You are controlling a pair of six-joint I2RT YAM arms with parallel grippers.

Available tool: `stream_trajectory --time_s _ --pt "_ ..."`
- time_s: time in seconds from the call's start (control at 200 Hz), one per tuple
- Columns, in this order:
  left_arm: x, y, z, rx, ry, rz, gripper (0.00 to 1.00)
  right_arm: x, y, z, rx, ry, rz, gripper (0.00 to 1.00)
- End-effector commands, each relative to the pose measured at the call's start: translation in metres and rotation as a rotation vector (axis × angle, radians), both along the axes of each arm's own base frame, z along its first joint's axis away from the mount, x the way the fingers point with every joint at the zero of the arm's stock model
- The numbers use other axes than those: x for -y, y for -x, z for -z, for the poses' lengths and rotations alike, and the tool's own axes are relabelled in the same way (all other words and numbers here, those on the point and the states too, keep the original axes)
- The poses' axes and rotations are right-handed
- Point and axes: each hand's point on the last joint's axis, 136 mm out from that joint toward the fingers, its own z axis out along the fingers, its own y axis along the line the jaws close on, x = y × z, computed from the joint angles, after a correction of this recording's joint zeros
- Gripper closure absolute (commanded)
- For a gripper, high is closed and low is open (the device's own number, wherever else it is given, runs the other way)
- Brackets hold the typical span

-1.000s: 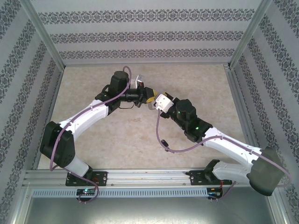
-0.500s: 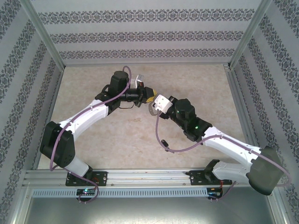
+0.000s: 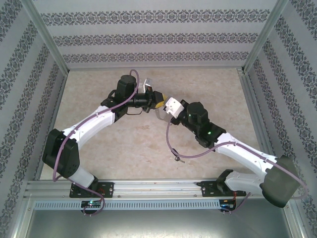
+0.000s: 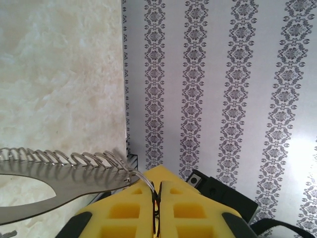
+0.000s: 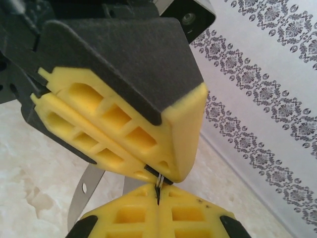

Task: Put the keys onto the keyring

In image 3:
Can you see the black plastic key tag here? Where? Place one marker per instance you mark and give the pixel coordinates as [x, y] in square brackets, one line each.
[176, 158]

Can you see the silver key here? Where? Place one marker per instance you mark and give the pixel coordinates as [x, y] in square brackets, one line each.
[182, 161]

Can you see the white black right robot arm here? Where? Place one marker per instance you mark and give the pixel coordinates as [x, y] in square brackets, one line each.
[247, 158]

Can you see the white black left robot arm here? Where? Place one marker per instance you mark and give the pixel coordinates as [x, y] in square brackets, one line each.
[96, 121]

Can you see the small controller board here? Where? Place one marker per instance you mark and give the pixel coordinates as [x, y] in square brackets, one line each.
[226, 204]
[91, 203]

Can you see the grey metal panel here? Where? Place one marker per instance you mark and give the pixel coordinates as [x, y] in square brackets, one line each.
[158, 225]

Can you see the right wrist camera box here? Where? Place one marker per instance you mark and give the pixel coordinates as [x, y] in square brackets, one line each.
[173, 107]

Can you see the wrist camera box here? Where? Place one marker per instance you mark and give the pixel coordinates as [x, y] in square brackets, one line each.
[148, 86]
[173, 107]

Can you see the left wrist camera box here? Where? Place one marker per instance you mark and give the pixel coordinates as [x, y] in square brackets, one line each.
[148, 86]

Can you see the aluminium table edge rail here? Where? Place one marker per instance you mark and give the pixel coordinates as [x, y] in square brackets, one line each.
[153, 68]
[255, 111]

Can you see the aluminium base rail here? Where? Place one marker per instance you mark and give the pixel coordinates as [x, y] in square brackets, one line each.
[158, 188]

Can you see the aluminium frame post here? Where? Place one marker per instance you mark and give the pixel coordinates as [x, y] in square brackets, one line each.
[297, 223]
[263, 37]
[47, 37]
[21, 218]

